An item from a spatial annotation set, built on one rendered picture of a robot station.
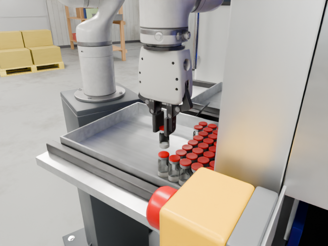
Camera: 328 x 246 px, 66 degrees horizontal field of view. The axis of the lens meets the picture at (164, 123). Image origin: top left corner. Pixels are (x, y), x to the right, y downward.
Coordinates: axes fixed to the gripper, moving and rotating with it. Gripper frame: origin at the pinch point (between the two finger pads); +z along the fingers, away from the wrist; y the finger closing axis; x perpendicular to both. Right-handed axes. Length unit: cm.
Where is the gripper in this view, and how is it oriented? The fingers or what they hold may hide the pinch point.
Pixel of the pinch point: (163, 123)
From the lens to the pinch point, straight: 51.9
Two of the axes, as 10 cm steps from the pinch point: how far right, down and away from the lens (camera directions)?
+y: -8.2, -2.4, 5.1
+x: -5.7, 3.5, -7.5
